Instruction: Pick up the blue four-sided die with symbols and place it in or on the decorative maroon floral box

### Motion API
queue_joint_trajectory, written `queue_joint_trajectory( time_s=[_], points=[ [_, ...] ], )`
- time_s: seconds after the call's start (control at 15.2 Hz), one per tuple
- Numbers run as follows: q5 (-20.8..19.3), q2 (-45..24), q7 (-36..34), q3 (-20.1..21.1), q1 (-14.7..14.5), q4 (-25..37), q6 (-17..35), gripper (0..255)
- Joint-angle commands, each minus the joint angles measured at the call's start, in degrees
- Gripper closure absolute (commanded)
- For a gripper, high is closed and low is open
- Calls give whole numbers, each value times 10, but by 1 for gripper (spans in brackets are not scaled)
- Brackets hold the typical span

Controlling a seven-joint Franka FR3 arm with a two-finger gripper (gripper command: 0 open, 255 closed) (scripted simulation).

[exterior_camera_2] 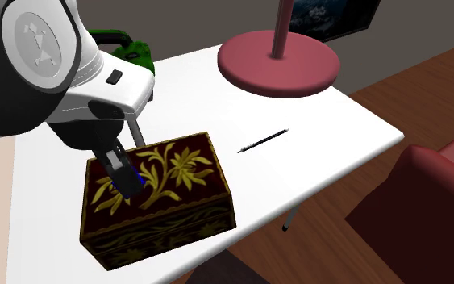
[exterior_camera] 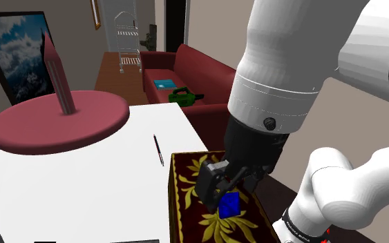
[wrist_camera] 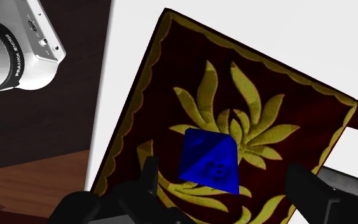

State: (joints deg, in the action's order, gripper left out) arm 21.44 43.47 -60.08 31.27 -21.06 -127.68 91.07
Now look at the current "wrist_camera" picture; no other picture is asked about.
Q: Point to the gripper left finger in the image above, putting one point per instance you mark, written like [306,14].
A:
[129,201]

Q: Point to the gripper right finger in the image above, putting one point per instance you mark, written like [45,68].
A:
[315,195]

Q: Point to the black grey elongated object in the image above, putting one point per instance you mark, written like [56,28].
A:
[352,183]

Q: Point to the dark red gold-patterned book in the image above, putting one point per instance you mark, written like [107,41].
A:
[305,114]

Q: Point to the blue eight-sided die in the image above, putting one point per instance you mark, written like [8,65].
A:
[209,161]

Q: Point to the dark brown robot stand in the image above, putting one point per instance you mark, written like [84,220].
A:
[61,124]

